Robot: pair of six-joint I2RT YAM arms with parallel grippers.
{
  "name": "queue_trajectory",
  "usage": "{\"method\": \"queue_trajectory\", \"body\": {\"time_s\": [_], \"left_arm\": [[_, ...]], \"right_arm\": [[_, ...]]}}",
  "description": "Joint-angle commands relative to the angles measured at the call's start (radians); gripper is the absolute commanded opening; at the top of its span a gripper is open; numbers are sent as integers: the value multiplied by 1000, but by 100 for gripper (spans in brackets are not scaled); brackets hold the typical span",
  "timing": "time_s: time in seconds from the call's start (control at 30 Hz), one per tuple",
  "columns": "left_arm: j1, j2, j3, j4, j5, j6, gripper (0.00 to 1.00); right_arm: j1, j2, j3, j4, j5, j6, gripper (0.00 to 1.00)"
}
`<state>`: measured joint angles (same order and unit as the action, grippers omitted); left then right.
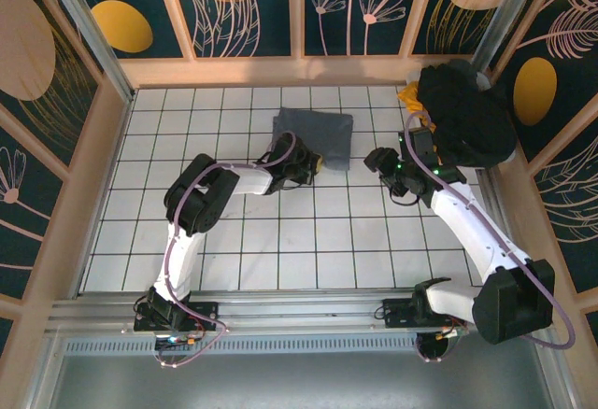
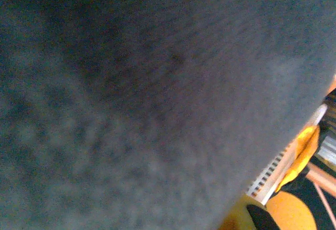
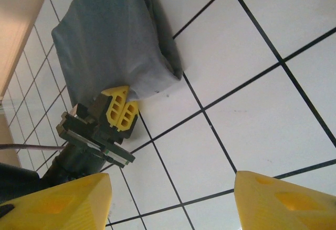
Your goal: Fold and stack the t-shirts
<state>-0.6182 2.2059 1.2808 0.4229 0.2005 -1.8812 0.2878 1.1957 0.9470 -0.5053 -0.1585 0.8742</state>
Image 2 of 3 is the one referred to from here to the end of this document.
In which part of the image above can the grey t-shirt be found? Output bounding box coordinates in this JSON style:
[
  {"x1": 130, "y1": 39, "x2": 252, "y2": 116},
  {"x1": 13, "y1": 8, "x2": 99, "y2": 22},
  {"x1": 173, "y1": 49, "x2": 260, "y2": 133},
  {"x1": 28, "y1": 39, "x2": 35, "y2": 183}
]
[{"x1": 0, "y1": 0, "x2": 336, "y2": 230}]

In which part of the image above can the yellow t-shirt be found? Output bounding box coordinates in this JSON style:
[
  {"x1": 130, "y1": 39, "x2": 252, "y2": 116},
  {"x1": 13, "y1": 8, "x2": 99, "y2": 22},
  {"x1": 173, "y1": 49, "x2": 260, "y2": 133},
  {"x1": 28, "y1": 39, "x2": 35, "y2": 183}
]
[{"x1": 275, "y1": 124, "x2": 321, "y2": 193}]

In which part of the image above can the aluminium corner post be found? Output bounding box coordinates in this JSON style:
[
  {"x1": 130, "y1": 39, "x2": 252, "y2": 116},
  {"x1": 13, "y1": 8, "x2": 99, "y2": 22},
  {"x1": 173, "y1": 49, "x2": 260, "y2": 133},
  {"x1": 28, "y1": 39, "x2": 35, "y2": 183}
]
[{"x1": 317, "y1": 135, "x2": 336, "y2": 165}]

